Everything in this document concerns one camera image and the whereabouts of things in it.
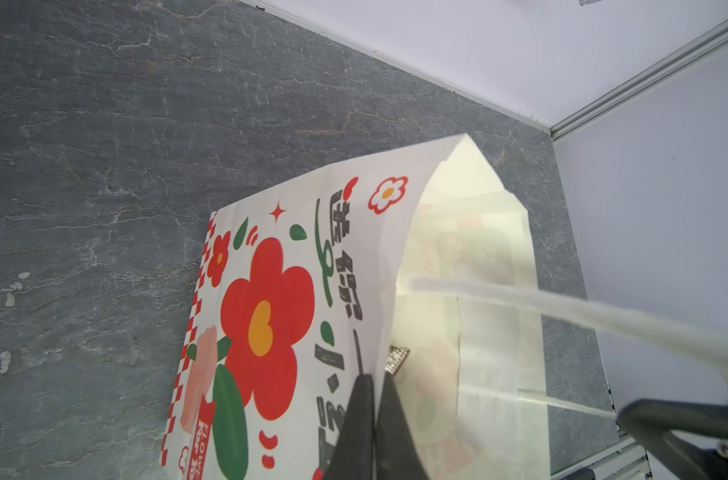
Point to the brown chocolate bar wrapper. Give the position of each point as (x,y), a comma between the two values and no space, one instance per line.
(396,358)

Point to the white flower paper bag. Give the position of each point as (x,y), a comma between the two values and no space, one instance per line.
(305,286)

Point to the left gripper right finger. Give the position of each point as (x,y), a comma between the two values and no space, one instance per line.
(395,454)

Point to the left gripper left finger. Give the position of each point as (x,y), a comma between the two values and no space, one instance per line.
(353,457)

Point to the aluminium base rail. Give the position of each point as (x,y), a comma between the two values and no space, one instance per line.
(625,460)

